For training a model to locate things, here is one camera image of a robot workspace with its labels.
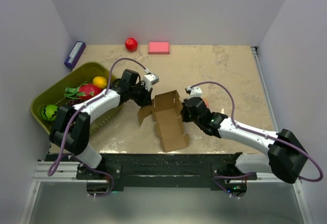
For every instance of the toy ice cream cone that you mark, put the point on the toy ice cream cone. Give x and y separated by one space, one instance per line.
206 102

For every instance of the pink box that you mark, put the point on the pink box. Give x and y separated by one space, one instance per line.
158 48

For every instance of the toy watermelon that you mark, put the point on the toy watermelon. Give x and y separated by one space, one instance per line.
49 112

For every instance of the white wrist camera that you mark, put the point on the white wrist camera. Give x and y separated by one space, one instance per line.
193 91
150 80

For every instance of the brown cardboard box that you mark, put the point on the brown cardboard box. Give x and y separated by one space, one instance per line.
168 125

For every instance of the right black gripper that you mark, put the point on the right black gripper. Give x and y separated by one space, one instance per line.
183 112

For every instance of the olive green basket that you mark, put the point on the olive green basket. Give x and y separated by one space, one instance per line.
55 94

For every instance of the purple box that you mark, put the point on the purple box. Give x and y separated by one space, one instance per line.
75 54

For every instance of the purple grapes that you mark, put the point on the purple grapes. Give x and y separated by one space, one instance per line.
73 102

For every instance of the red dragon fruit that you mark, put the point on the red dragon fruit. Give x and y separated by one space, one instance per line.
83 92

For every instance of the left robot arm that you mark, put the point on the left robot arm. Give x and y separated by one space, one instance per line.
71 128

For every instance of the black base frame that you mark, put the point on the black base frame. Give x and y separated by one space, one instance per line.
213 171

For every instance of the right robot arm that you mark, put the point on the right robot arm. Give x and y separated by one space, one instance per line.
281 153

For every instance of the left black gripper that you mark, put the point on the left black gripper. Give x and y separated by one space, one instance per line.
146 100

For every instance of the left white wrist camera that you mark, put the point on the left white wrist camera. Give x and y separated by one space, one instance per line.
150 80

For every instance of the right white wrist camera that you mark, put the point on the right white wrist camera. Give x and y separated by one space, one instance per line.
193 91

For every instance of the red apple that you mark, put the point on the red apple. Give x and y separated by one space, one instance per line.
131 44

